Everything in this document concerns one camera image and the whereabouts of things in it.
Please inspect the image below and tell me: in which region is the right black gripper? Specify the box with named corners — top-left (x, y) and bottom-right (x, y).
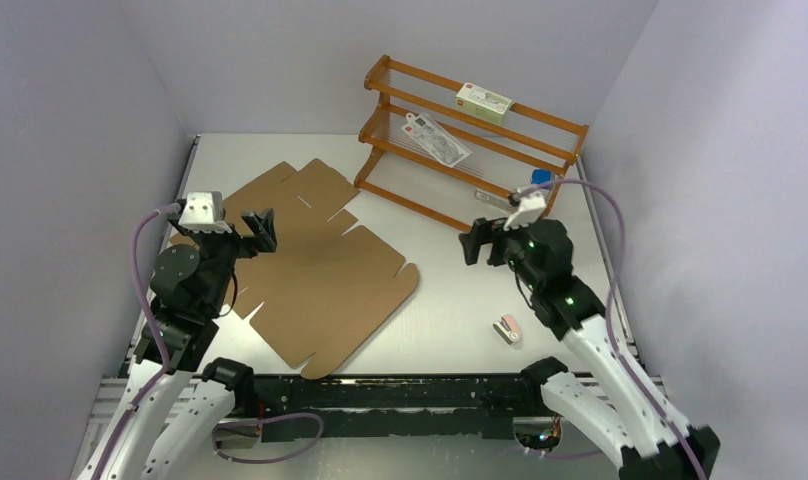
top-left (457, 211), bottom-right (541, 291)

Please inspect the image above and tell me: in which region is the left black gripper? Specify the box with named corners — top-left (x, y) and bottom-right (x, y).
top-left (169, 206), bottom-right (275, 312)

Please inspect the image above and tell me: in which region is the brown cardboard box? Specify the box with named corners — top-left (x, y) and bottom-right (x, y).
top-left (204, 159), bottom-right (420, 380)

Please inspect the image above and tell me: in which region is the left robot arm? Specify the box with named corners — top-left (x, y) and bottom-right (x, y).
top-left (78, 200), bottom-right (277, 479)

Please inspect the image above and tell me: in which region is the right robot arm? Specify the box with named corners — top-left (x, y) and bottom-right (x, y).
top-left (459, 218), bottom-right (720, 479)

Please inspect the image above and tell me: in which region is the grey white box lower shelf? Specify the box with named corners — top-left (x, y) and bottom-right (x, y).
top-left (474, 188), bottom-right (513, 212)

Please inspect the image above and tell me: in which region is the green white box top shelf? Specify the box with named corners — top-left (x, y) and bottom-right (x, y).
top-left (455, 82), bottom-right (514, 126)

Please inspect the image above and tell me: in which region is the orange wooden shelf rack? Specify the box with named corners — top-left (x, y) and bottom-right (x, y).
top-left (354, 55), bottom-right (588, 230)

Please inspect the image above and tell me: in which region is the blue small object on shelf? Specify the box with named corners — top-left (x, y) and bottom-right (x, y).
top-left (530, 169), bottom-right (554, 184)

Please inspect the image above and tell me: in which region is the pink white small device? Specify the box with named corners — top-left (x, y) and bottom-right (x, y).
top-left (492, 314), bottom-right (522, 345)

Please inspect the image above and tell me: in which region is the white plastic packet on shelf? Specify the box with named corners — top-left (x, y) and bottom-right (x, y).
top-left (401, 113), bottom-right (472, 168)

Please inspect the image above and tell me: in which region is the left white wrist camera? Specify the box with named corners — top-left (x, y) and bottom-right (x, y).
top-left (178, 191), bottom-right (232, 234)

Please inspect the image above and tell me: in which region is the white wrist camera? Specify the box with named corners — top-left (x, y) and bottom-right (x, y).
top-left (502, 188), bottom-right (547, 231)
top-left (178, 191), bottom-right (232, 234)

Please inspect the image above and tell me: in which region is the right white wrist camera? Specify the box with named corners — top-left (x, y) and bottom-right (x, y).
top-left (502, 188), bottom-right (547, 231)

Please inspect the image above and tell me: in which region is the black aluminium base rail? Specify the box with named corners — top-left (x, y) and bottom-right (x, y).
top-left (227, 373), bottom-right (556, 440)

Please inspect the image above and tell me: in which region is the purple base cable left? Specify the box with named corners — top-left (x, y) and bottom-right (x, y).
top-left (210, 411), bottom-right (326, 465)

